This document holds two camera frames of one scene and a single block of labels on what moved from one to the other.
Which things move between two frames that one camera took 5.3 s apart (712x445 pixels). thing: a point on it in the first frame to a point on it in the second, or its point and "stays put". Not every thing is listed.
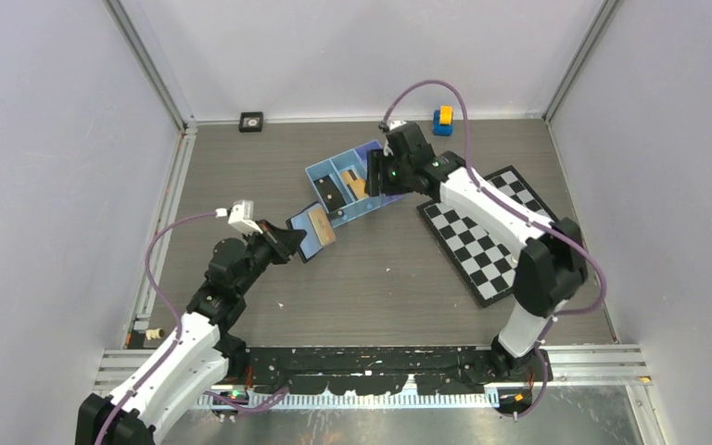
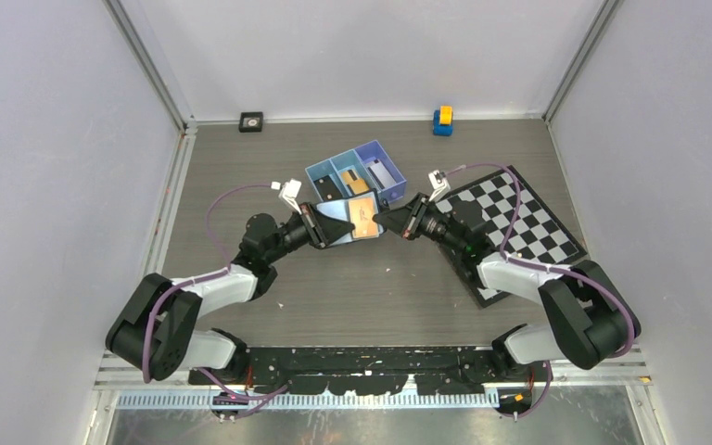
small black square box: [250, 121] stays put
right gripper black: [378, 164] to [405, 220]
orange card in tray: [358, 185] stays put
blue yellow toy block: [443, 120] stays put
